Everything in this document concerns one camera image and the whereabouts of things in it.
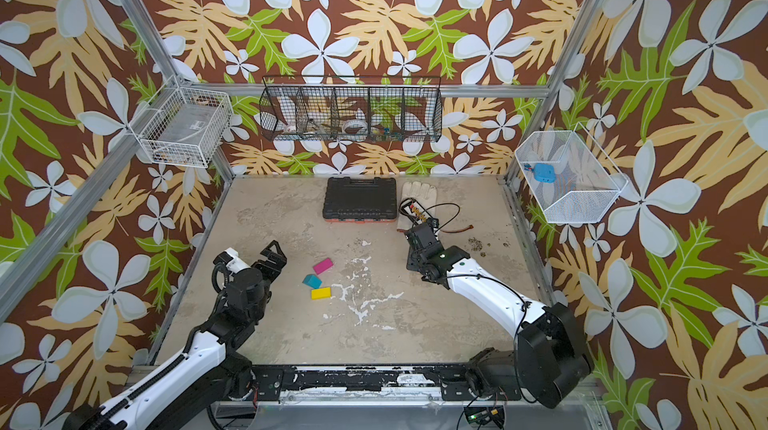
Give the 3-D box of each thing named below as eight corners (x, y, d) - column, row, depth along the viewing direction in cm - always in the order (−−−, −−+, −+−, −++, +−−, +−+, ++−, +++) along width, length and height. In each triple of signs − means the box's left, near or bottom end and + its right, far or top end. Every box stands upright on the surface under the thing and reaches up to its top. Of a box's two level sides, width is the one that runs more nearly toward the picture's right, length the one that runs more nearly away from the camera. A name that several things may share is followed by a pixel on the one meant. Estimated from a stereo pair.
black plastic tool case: (323, 224, 107) (320, 214, 103) (329, 185, 120) (327, 175, 115) (396, 224, 108) (396, 214, 103) (394, 185, 120) (395, 175, 115)
